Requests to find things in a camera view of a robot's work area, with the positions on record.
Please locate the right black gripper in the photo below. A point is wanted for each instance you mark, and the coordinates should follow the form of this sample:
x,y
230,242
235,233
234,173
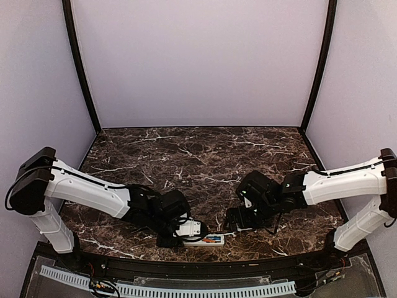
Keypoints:
x,y
244,222

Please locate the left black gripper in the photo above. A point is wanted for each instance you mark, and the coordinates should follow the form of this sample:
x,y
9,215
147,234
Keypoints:
x,y
162,243

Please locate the white remote control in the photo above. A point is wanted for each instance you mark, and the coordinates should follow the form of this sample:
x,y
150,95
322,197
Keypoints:
x,y
200,243

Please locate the orange AA battery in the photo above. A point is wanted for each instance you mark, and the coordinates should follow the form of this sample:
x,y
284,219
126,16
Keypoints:
x,y
209,240

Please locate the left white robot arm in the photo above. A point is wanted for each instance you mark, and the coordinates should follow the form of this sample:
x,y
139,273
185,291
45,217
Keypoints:
x,y
43,177

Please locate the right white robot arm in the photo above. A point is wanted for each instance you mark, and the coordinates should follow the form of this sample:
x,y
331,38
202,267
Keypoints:
x,y
264,198

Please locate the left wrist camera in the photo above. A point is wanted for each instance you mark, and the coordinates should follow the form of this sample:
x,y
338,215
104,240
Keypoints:
x,y
191,231

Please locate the white slotted cable duct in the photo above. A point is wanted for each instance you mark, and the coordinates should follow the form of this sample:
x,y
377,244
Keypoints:
x,y
156,287

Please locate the black front rail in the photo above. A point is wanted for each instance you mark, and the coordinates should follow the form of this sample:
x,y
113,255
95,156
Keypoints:
x,y
296,267

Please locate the right black frame post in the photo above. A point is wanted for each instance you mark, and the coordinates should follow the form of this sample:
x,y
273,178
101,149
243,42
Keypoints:
x,y
321,64

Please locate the black frame post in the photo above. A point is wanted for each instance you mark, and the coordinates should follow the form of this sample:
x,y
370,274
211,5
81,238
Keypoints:
x,y
78,64
321,64

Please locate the left black frame post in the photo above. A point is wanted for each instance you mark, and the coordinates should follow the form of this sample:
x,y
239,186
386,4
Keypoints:
x,y
78,64

